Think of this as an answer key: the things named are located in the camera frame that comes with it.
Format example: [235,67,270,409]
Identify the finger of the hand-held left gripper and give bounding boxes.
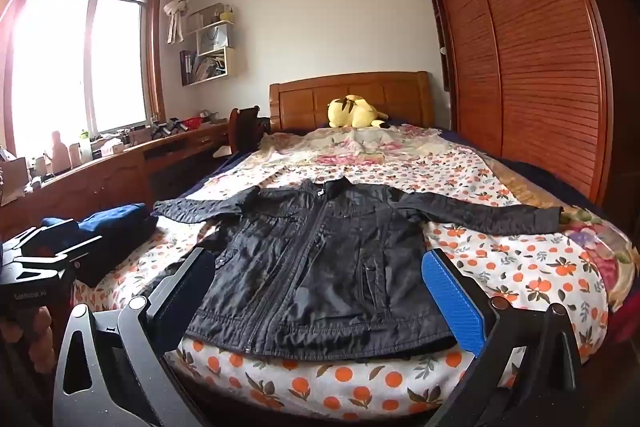
[0,227,103,260]
[10,253,83,282]

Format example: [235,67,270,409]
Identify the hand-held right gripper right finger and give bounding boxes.
[421,248,583,427]

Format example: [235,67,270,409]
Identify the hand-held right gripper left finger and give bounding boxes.
[52,247,217,427]

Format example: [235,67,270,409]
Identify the black jacket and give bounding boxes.
[151,177,565,363]

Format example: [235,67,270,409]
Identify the person's left hand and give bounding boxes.
[10,306,55,360]

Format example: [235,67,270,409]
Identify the blue folded clothing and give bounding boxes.
[41,204,156,249]

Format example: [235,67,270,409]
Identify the cardboard box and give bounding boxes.
[0,157,29,202]

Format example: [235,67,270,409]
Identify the dark folded clothing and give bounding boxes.
[75,217,161,289]

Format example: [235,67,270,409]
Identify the orange floral bed sheet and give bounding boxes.
[72,147,611,423]

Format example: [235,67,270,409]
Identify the beige bottle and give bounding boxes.
[50,131,70,172]

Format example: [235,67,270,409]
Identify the long wooden desk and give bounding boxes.
[0,121,231,238]

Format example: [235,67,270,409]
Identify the black desk gadgets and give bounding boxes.
[150,119,182,138]

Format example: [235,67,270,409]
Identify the wooden chair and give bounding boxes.
[229,106,271,155]

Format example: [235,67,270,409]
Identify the pink floral blanket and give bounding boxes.
[257,124,640,308]

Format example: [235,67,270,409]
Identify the window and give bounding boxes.
[0,0,163,158]

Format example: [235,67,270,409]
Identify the wooden bed headboard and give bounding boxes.
[269,71,437,135]

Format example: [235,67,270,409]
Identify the yellow plush toy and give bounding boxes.
[327,95,390,129]

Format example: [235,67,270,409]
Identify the white paper bag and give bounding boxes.
[197,21,230,55]

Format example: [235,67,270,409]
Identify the wooden slatted wardrobe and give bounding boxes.
[419,0,640,208]

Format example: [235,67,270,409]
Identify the tied beige curtain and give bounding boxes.
[163,0,200,44]

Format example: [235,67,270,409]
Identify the white wall shelf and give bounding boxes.
[180,3,237,86]

